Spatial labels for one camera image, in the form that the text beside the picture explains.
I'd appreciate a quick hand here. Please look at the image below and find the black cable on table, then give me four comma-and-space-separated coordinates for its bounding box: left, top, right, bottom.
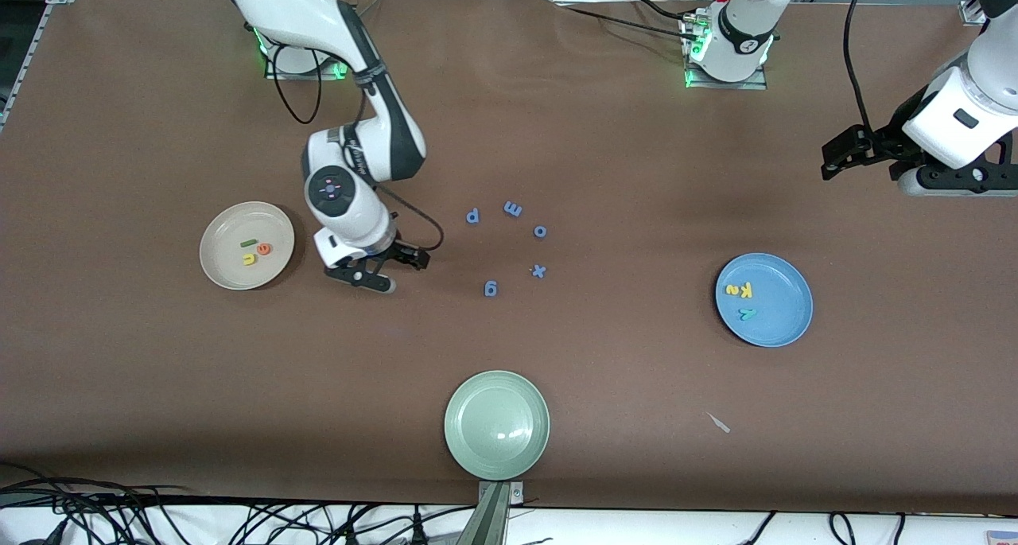
553, 0, 701, 45

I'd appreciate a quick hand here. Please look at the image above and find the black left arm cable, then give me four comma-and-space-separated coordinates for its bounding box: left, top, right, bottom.
841, 0, 876, 132

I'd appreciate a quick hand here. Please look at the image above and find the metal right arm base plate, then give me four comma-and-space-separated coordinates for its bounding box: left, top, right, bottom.
254, 24, 352, 80

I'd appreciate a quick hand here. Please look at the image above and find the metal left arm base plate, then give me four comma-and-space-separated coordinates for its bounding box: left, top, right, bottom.
681, 8, 769, 91

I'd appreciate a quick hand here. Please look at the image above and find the green plate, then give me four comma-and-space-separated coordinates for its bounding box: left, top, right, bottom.
444, 370, 551, 481

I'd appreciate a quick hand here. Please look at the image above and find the beige brown plate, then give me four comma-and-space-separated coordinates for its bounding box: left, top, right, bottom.
199, 201, 296, 291

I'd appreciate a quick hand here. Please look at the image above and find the blue plate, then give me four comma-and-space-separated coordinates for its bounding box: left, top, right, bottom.
714, 252, 814, 348

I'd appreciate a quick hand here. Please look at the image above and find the aluminium table edge profile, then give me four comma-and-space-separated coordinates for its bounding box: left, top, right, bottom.
0, 0, 80, 128

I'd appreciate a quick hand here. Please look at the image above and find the grey metal camera post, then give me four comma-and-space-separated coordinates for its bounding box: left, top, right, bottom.
457, 480, 527, 545

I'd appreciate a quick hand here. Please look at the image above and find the brown table cover sheet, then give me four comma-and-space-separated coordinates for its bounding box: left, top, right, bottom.
0, 0, 1018, 516

